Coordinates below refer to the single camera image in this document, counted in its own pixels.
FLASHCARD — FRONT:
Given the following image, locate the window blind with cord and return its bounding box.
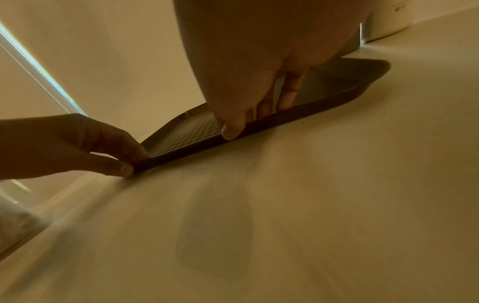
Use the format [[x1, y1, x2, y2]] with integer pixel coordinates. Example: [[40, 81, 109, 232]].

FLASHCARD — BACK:
[[0, 20, 89, 118]]

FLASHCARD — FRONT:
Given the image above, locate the white cylindrical appliance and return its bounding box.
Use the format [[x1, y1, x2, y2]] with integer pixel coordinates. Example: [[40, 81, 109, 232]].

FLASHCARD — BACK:
[[360, 0, 412, 42]]

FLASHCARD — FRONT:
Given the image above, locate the person's right hand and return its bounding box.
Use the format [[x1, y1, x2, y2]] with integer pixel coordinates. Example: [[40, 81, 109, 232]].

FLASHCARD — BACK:
[[173, 0, 374, 141]]

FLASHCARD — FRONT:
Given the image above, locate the person's left hand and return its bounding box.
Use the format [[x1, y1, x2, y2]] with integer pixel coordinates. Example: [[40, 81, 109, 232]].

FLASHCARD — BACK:
[[0, 113, 150, 180]]

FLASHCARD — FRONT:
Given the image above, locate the brown textured serving tray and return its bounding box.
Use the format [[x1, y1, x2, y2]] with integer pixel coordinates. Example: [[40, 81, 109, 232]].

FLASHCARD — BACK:
[[132, 57, 391, 173]]

